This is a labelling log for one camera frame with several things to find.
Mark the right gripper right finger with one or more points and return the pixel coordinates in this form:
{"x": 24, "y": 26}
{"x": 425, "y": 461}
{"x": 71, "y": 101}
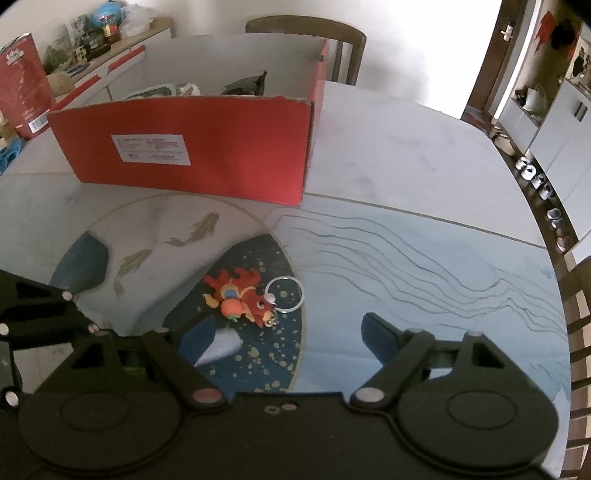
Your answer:
{"x": 402, "y": 354}

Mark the low side cabinet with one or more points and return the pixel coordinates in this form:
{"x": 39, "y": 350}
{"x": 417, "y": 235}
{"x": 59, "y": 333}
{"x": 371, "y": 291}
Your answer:
{"x": 65, "y": 80}

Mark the white wall cabinet unit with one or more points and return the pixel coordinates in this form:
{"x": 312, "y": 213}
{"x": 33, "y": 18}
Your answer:
{"x": 547, "y": 115}

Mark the red dragon keychain toy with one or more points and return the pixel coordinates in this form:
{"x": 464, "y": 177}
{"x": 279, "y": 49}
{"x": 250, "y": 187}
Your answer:
{"x": 235, "y": 296}

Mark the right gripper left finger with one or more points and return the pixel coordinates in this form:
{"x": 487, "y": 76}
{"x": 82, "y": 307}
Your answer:
{"x": 163, "y": 348}

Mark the red cardboard box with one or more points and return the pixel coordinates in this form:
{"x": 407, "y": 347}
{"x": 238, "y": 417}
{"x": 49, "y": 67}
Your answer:
{"x": 248, "y": 147}

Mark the blue gloves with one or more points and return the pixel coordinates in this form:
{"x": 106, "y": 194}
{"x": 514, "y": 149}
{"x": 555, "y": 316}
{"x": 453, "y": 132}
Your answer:
{"x": 10, "y": 152}

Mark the black foil packet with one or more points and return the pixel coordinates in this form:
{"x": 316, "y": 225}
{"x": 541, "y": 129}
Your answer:
{"x": 248, "y": 86}

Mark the red snack bag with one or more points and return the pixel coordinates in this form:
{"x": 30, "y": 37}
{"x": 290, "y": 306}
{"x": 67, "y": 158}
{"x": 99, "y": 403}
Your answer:
{"x": 26, "y": 95}

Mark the wooden chair at right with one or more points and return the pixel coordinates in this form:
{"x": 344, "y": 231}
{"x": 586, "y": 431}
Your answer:
{"x": 574, "y": 288}

